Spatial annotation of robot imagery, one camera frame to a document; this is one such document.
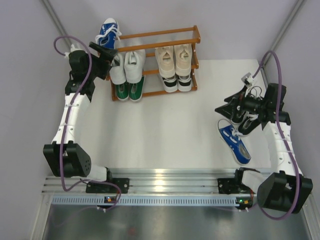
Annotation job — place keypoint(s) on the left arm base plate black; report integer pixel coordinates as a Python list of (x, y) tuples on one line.
[(122, 184)]

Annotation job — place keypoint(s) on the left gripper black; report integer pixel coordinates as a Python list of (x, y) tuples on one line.
[(104, 59)]

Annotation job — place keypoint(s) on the aluminium mounting rail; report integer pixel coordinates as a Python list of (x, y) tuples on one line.
[(173, 181)]

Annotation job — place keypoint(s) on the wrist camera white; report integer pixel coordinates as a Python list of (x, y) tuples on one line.
[(248, 80), (73, 48)]

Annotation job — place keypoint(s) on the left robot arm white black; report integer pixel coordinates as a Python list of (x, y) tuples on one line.
[(64, 154)]

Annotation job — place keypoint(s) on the black canvas sneaker lower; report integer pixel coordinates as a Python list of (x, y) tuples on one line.
[(249, 123)]

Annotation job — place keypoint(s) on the blue sneaker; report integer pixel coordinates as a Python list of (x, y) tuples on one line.
[(108, 34), (233, 138)]

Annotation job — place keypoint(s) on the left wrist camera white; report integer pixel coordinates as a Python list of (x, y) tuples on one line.
[(73, 48)]

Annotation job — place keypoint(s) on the beige sneaker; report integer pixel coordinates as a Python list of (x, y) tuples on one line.
[(183, 59), (165, 60)]

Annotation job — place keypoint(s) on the slotted grey cable duct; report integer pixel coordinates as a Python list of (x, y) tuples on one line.
[(139, 200)]

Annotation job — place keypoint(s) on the black canvas sneaker upper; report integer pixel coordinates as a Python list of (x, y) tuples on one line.
[(237, 116)]

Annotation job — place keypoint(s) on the green sneaker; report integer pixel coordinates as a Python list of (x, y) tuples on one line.
[(136, 90), (122, 91)]

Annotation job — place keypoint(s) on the black canvas sneaker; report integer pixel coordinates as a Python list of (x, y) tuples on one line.
[(237, 116), (249, 123)]

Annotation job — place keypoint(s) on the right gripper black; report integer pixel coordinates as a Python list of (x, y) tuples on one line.
[(239, 98)]

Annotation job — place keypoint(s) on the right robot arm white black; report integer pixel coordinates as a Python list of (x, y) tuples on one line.
[(285, 189)]

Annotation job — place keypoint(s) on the wooden two-tier shoe rack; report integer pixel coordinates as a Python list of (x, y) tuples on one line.
[(149, 42)]

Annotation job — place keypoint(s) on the black white sneaker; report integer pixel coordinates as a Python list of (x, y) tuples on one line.
[(170, 84), (184, 83)]

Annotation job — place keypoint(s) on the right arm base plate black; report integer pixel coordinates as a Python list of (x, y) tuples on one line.
[(229, 186)]

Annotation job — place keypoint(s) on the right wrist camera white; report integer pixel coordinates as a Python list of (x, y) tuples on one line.
[(248, 80)]

